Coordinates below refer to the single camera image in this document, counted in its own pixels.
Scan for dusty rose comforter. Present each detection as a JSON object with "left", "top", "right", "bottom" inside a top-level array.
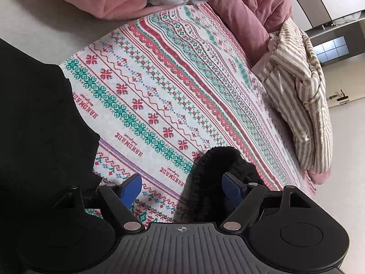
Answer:
[{"left": 209, "top": 0, "right": 293, "bottom": 69}]

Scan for window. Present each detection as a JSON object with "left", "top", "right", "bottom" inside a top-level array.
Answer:
[{"left": 314, "top": 36, "right": 349, "bottom": 64}]

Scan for beige striped duvet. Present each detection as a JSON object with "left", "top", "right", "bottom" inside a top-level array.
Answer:
[{"left": 252, "top": 17, "right": 334, "bottom": 185}]

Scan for small green and black object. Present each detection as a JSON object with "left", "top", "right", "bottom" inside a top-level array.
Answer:
[{"left": 328, "top": 90, "right": 351, "bottom": 102}]

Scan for black pants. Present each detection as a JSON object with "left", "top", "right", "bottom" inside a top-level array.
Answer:
[{"left": 175, "top": 146, "right": 264, "bottom": 224}]

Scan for patterned knit-print bed sheet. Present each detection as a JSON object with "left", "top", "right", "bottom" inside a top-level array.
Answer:
[{"left": 58, "top": 1, "right": 317, "bottom": 224}]

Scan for plain white mattress cover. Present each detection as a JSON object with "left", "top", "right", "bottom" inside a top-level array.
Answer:
[{"left": 0, "top": 0, "right": 137, "bottom": 66}]

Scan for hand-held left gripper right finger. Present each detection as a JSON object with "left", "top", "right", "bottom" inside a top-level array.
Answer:
[{"left": 221, "top": 173, "right": 312, "bottom": 232}]

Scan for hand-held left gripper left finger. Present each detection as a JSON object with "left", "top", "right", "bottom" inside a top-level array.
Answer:
[{"left": 53, "top": 174, "right": 145, "bottom": 232}]

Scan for black folded garment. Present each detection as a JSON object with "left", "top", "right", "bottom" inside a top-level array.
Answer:
[{"left": 0, "top": 38, "right": 104, "bottom": 274}]

